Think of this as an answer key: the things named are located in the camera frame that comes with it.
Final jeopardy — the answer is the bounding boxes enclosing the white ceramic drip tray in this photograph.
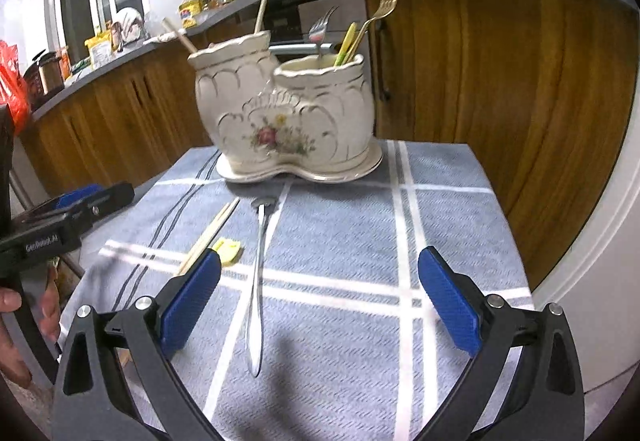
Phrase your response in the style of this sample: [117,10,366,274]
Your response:
[216,143,385,184]

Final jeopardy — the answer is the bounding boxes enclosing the dark red cooker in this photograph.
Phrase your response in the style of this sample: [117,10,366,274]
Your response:
[25,50,66,97]

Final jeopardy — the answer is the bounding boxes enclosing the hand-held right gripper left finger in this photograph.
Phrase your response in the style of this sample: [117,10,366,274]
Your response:
[50,247,223,441]

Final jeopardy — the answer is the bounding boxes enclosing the yellow food packet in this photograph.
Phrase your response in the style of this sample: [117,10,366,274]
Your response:
[84,32,115,70]

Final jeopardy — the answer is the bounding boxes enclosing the cream floral ceramic utensil holder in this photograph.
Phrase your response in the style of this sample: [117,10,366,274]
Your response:
[187,31,376,172]

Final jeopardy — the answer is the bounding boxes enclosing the wide wooden base cabinet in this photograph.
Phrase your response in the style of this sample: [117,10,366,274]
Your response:
[365,0,637,293]

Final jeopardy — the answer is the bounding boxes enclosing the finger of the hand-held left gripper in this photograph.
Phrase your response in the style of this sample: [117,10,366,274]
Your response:
[50,247,223,441]
[54,185,105,210]

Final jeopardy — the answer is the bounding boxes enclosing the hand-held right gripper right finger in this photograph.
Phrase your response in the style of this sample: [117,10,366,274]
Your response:
[416,245,587,441]

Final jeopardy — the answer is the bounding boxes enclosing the stainless steel built-in oven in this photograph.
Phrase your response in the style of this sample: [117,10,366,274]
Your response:
[270,0,369,66]

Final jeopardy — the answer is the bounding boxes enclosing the grey striped tablecloth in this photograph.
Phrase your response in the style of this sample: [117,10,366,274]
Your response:
[55,138,533,441]

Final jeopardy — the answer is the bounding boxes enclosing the red plastic bag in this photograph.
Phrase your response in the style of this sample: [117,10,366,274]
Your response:
[0,40,31,134]

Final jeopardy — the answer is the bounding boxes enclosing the white cloth bag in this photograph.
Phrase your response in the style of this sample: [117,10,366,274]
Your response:
[116,7,146,46]

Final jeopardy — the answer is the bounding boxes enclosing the yellow plastic fork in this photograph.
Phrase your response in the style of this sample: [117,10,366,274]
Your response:
[215,238,243,268]
[332,21,360,68]

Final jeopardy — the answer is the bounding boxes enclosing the wooden chopstick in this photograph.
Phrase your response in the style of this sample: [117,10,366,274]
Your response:
[160,17,200,56]
[175,204,232,277]
[184,198,242,274]
[252,0,270,36]

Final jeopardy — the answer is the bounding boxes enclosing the long wooden base cabinets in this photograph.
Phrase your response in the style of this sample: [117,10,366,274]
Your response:
[20,13,221,192]

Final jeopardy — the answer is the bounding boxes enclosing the silver metal fork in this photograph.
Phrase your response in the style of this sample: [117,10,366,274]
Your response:
[307,6,341,59]

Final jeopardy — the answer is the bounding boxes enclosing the person's left hand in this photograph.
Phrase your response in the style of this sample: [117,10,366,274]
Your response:
[0,265,65,389]

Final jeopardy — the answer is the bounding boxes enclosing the silver metal spoon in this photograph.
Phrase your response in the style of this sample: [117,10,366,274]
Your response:
[245,196,277,378]

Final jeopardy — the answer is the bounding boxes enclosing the yellow cooking oil bottle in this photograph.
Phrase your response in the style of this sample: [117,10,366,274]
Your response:
[178,0,202,30]

